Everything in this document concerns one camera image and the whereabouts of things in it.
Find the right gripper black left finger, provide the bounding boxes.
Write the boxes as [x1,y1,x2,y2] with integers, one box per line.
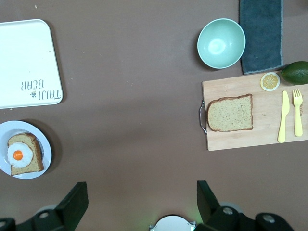
[0,181,89,231]

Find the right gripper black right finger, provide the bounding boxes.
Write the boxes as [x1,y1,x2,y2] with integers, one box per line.
[196,180,295,231]

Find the round white plate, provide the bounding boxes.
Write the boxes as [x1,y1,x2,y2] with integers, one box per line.
[0,120,52,180]

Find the plain brown bread slice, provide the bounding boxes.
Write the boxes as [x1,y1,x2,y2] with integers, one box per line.
[206,93,254,133]

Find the bread slice under egg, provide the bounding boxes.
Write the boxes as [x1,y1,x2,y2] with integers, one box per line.
[7,132,45,176]

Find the toy fried egg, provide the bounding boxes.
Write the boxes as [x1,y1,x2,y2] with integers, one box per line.
[7,142,34,168]

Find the wooden cutting board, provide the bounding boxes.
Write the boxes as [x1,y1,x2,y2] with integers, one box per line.
[198,70,308,152]

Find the yellow plastic knife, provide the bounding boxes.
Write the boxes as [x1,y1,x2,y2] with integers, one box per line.
[277,90,291,143]

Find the yellow plastic fork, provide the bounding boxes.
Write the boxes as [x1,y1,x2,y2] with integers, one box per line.
[292,89,304,137]

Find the yellow lemon slice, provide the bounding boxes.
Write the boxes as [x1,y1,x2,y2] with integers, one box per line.
[259,72,281,92]

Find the white bear print tray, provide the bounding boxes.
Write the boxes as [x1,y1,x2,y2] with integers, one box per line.
[0,19,64,110]

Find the green avocado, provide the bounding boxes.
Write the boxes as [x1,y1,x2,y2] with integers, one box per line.
[281,61,308,85]

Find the mint green bowl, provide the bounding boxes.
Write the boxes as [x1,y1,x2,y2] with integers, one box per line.
[197,18,246,70]

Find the dark grey cloth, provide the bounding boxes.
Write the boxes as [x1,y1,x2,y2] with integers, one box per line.
[238,0,284,75]

